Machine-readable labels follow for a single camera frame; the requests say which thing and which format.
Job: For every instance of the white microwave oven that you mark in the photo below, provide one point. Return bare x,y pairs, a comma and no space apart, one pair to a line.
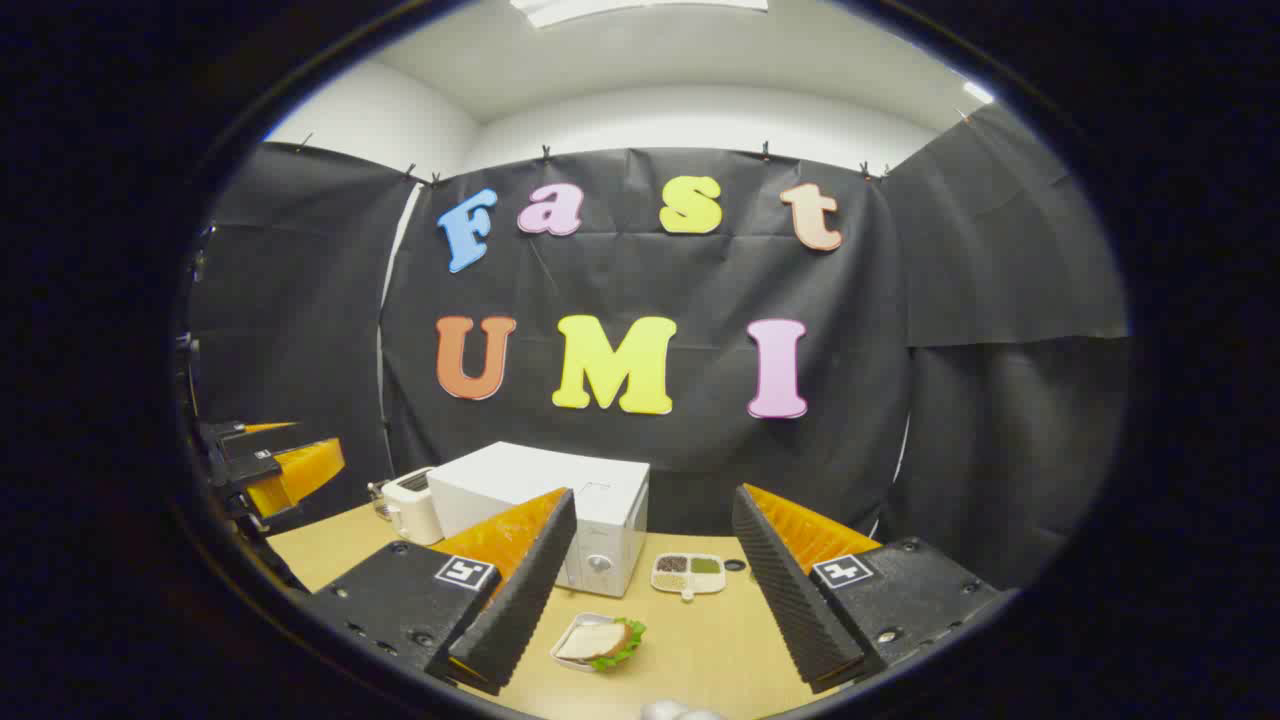
520,475

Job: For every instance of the white rectangular tray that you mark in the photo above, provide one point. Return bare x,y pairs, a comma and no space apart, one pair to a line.
566,632

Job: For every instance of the ceiling light panel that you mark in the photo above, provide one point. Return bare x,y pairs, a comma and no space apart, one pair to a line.
640,8

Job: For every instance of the white toaster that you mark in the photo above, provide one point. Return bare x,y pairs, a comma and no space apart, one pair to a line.
412,510

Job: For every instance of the sandwich with lettuce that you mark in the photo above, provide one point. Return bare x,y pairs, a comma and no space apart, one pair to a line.
598,641

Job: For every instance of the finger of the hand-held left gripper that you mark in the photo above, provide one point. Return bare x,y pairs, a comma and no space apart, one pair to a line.
268,427
300,472

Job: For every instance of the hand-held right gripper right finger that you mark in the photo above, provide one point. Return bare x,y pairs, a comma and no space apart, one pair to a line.
790,600

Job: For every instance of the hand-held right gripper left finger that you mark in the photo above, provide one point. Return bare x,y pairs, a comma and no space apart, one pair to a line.
520,600

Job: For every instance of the white divided dish of grains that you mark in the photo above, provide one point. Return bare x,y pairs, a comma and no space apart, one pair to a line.
688,574

